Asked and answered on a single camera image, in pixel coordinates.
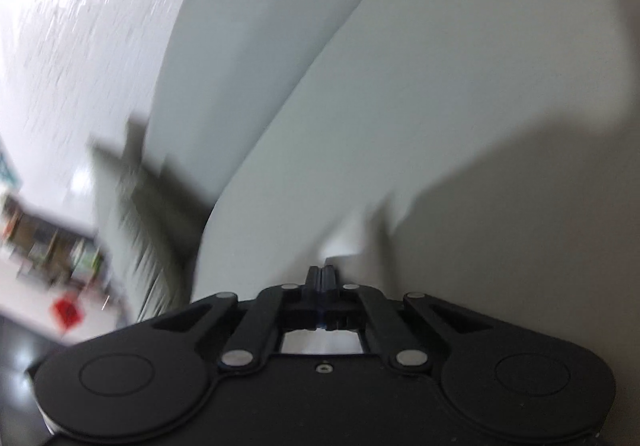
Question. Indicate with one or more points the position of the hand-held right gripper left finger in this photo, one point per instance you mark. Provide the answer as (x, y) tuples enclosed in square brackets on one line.
[(314, 293)]

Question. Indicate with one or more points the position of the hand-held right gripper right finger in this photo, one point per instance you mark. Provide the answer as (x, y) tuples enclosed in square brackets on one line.
[(329, 293)]

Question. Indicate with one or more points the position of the light grey shirt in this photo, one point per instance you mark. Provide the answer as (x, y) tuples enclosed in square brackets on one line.
[(347, 268)]

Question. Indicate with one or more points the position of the grey-green cushion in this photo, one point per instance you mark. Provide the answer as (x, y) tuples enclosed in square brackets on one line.
[(150, 206)]

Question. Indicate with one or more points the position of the grey sofa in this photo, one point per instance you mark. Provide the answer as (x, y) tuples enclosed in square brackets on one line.
[(400, 101)]

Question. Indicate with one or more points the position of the red object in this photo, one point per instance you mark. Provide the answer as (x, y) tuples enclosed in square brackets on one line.
[(65, 312)]

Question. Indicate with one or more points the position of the dark shelf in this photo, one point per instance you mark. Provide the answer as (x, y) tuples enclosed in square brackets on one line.
[(45, 246)]

